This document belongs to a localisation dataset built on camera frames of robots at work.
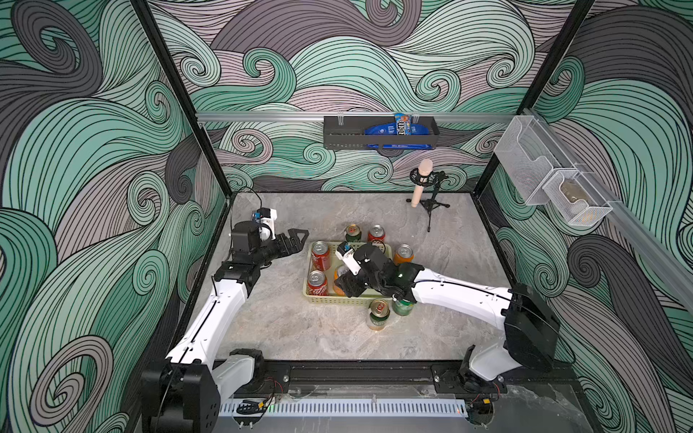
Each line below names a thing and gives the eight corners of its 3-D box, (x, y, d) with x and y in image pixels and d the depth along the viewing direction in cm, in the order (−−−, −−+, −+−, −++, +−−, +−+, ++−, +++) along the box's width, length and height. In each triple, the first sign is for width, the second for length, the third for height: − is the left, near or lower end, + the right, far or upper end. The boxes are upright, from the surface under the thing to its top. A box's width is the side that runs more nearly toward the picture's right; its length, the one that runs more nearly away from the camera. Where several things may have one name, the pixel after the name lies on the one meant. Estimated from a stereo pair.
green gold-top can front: (368, 332, 84) (371, 320, 75) (367, 312, 88) (369, 299, 79) (386, 332, 84) (391, 320, 75) (384, 312, 88) (389, 299, 79)
